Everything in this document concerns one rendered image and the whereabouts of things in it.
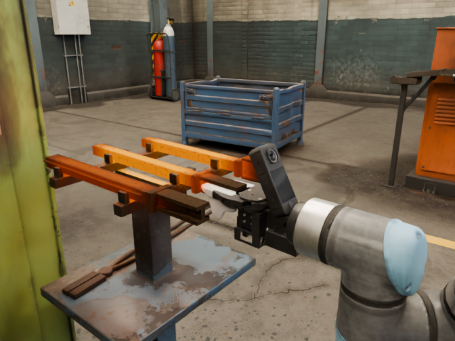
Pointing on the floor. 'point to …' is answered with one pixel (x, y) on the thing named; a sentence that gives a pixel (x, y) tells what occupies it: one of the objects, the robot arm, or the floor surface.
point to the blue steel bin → (243, 111)
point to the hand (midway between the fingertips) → (210, 183)
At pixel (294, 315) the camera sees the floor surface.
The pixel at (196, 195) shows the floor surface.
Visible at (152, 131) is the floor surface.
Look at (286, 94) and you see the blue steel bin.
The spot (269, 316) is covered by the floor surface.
